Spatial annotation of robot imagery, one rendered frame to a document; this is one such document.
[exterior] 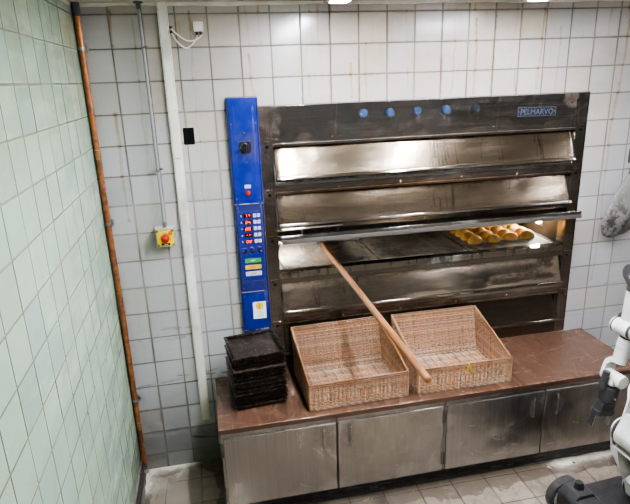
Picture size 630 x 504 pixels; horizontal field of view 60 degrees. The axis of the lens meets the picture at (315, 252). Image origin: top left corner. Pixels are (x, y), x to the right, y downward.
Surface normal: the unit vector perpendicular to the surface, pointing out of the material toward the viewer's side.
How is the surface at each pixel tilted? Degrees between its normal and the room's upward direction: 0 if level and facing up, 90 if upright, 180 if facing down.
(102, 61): 90
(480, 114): 90
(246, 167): 90
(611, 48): 90
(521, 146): 69
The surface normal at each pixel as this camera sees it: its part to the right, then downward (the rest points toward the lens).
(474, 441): 0.22, 0.33
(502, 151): 0.18, -0.05
